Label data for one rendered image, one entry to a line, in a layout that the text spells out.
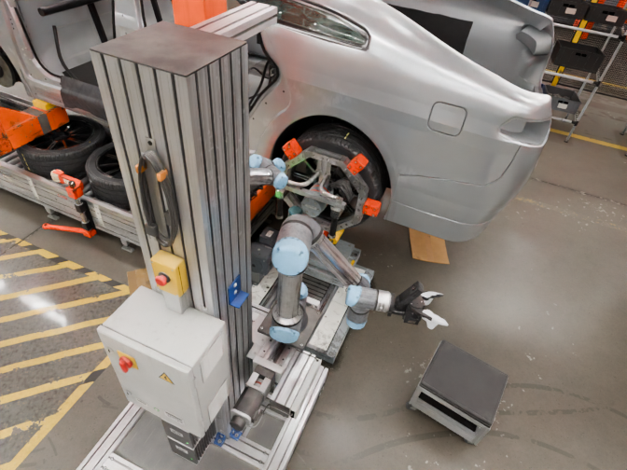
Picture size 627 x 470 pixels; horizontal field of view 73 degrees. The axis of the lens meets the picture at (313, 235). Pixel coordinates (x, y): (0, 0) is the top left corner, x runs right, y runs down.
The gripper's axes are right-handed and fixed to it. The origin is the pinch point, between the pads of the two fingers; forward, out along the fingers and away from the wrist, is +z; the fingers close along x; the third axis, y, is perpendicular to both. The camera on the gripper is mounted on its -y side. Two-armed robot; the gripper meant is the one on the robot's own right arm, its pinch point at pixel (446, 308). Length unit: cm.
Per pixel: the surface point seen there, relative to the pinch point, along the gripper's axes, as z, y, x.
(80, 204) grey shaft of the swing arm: -226, 72, -122
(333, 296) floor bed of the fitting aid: -37, 103, -109
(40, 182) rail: -265, 68, -136
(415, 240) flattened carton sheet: 24, 98, -190
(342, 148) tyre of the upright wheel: -47, -6, -111
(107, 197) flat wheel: -212, 69, -133
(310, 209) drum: -60, 28, -96
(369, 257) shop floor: -14, 103, -161
